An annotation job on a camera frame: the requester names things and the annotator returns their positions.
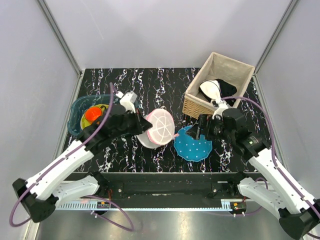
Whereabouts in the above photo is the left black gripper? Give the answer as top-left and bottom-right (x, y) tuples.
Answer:
(112, 108), (154, 139)

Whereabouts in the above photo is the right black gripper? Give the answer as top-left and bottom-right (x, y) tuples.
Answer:
(185, 113), (235, 143)

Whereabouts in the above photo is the white mesh laundry bag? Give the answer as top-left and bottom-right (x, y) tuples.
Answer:
(136, 108), (175, 149)

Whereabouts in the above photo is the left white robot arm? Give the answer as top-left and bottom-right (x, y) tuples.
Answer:
(12, 111), (153, 223)

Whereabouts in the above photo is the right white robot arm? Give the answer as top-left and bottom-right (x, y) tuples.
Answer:
(189, 108), (320, 240)

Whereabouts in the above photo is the white bra in basket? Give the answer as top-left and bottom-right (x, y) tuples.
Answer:
(199, 80), (221, 104)

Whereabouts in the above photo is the black bra in basket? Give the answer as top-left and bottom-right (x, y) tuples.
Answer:
(216, 79), (237, 98)

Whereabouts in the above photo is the blue polka dot plate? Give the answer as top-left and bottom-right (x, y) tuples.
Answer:
(173, 125), (213, 162)

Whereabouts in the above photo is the orange cup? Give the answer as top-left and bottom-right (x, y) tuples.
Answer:
(84, 106), (103, 122)

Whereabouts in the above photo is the wicker basket with liner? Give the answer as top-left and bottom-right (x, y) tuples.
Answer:
(182, 52), (255, 119)

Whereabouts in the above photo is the yellow-green plate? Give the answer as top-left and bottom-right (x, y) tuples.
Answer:
(80, 104), (109, 130)

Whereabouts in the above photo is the teal plastic bin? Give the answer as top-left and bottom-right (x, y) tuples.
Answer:
(67, 93), (141, 137)

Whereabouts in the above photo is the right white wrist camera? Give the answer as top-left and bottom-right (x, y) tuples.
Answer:
(212, 98), (229, 120)

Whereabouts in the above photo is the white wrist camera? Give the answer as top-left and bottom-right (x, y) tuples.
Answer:
(212, 98), (229, 120)
(115, 91), (138, 113)

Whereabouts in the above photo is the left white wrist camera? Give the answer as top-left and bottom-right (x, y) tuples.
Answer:
(115, 91), (138, 113)

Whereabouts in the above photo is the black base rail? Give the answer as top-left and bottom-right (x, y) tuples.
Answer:
(62, 171), (266, 201)

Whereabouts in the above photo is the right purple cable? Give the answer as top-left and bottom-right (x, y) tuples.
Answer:
(204, 96), (320, 238)

